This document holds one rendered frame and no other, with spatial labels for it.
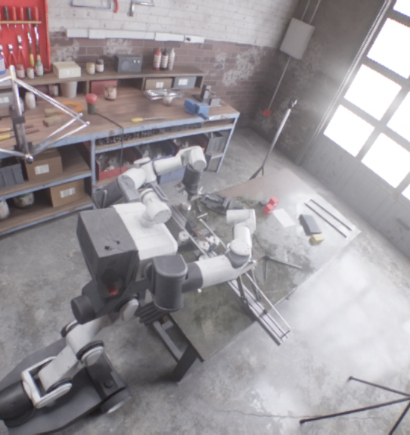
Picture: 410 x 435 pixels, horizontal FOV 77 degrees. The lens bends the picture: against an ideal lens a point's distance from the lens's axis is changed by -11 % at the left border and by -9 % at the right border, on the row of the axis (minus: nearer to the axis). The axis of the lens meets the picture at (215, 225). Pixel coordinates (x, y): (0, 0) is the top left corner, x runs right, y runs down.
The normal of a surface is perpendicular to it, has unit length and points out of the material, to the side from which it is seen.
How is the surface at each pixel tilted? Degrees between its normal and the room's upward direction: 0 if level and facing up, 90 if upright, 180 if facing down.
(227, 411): 0
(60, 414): 0
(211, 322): 0
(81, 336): 31
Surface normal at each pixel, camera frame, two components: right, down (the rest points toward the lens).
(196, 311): 0.27, -0.66
